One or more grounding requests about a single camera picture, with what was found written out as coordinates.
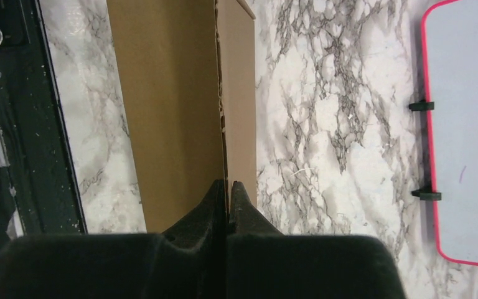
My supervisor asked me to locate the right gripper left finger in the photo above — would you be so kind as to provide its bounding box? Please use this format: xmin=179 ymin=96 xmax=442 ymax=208
xmin=0 ymin=180 xmax=226 ymax=298

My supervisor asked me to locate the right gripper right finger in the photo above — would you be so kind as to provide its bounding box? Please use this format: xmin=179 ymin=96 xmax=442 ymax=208
xmin=227 ymin=181 xmax=405 ymax=298

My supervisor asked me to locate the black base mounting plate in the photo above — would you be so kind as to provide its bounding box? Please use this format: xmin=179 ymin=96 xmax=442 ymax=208
xmin=0 ymin=1 xmax=87 ymax=250

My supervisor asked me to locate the white board with pink frame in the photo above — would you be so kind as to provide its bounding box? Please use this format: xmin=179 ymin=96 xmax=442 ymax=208
xmin=409 ymin=0 xmax=478 ymax=266

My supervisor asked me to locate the brown cardboard box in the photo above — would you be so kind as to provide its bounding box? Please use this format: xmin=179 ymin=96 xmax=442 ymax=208
xmin=107 ymin=1 xmax=257 ymax=232

